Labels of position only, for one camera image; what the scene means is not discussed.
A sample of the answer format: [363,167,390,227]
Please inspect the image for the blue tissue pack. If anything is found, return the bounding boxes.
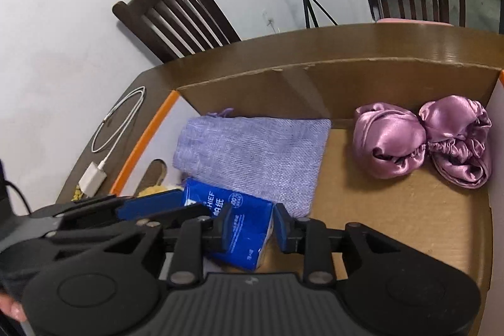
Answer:
[184,178,273,270]

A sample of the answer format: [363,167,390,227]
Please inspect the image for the yellow white hamster plush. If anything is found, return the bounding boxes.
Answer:
[135,184,183,198]

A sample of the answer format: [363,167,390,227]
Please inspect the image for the purple woven cloth pouch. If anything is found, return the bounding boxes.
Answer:
[173,115,331,218]

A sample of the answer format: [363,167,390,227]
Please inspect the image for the person left hand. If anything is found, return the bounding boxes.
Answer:
[0,293,26,322]

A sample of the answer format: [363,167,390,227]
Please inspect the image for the yellow pink small candies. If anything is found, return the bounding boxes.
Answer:
[72,188,84,201]

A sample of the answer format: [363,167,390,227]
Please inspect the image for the red orange cardboard box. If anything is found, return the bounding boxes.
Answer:
[111,58,503,335]

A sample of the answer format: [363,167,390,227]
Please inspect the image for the white charger with cable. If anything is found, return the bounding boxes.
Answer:
[76,86,147,198]

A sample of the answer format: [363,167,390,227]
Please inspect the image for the dark wooden chair by wall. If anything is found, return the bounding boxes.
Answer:
[112,0,241,63]

